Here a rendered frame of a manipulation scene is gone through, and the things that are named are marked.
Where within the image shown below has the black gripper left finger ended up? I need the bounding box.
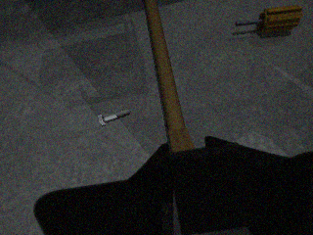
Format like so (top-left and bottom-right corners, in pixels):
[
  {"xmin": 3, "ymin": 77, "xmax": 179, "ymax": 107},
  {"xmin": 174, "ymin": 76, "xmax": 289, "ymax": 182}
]
[{"xmin": 33, "ymin": 143, "xmax": 174, "ymax": 235}]

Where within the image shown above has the long wooden-handled scraper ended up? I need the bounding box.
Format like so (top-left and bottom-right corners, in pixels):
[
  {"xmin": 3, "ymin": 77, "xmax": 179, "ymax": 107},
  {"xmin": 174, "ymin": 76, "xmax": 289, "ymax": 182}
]
[{"xmin": 144, "ymin": 0, "xmax": 265, "ymax": 235}]

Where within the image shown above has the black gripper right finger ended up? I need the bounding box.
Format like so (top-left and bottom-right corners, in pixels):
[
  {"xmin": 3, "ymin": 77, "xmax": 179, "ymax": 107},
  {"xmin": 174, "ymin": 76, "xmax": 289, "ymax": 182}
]
[{"xmin": 239, "ymin": 144, "xmax": 313, "ymax": 235}]

